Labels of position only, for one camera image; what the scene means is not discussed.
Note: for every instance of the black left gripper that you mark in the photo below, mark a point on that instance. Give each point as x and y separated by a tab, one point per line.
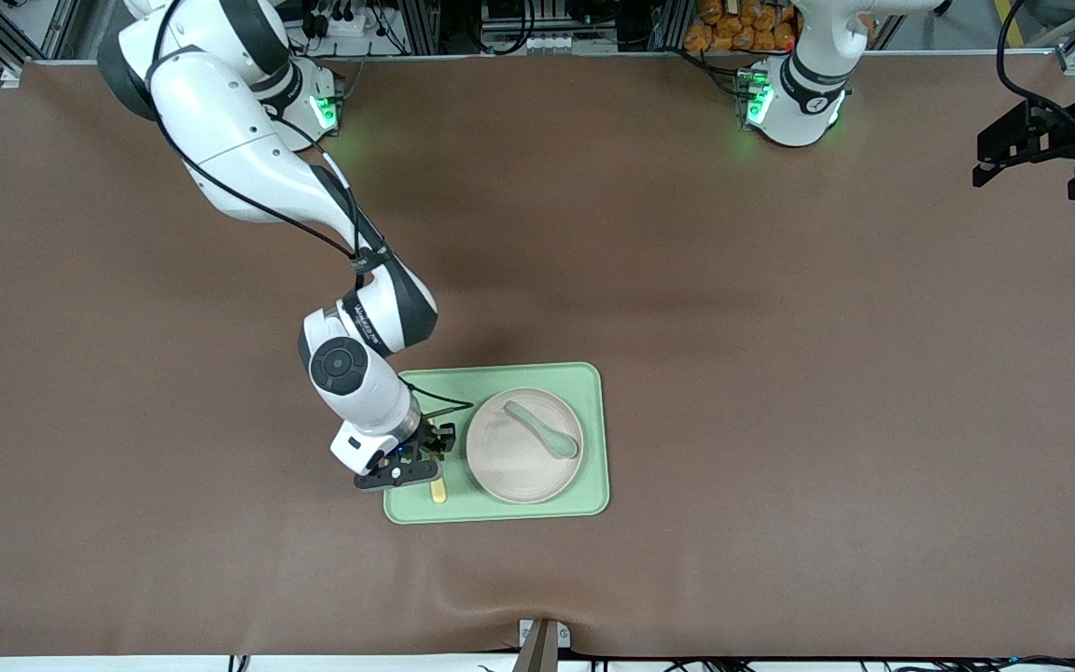
1056	131

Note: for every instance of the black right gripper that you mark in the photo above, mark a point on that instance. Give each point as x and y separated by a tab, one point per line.
431	438

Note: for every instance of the yellow plastic fork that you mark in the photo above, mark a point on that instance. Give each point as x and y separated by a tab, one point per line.
439	493

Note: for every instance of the round cream plate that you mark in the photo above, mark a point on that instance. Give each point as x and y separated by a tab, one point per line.
519	467

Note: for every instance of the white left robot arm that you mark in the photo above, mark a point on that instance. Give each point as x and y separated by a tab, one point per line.
808	56

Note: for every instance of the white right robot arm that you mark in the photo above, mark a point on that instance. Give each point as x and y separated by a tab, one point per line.
220	121

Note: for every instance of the mint green plastic spoon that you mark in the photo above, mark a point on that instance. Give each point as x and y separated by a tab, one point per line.
561	443

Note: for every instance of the light green rectangular tray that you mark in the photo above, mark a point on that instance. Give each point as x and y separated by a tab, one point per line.
593	392

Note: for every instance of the small interface box green lights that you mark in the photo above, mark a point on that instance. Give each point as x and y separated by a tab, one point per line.
748	98

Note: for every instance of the orange snack pile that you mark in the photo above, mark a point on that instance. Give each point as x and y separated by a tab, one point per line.
743	26

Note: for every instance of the brown table cover mat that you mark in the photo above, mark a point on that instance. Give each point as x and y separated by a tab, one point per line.
780	373

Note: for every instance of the white power strip with plugs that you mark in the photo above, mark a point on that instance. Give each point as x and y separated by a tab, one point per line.
346	20

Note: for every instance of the metal table bracket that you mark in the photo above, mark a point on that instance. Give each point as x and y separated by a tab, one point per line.
542	649

